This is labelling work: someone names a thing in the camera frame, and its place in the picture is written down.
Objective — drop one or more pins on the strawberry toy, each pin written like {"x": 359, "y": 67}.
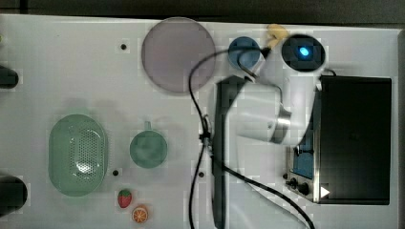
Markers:
{"x": 124, "y": 198}

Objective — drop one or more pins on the black robot base lower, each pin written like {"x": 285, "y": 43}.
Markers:
{"x": 13, "y": 194}

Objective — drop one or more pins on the blue cup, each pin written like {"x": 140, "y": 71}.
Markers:
{"x": 245, "y": 51}

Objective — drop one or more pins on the black robot base upper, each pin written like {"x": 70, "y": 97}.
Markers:
{"x": 8, "y": 78}

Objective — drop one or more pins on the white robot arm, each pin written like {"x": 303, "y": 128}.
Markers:
{"x": 274, "y": 106}

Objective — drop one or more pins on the silver toaster oven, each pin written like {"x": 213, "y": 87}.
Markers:
{"x": 345, "y": 155}

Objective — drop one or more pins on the green oval strainer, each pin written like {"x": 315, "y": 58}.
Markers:
{"x": 78, "y": 155}

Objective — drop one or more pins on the orange slice toy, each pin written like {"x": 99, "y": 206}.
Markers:
{"x": 140, "y": 214}

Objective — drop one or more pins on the green mug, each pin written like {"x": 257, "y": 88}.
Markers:
{"x": 149, "y": 148}

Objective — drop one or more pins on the purple round plate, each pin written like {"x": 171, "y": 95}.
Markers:
{"x": 171, "y": 49}

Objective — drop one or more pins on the peeled banana toy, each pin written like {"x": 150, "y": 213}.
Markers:
{"x": 275, "y": 34}

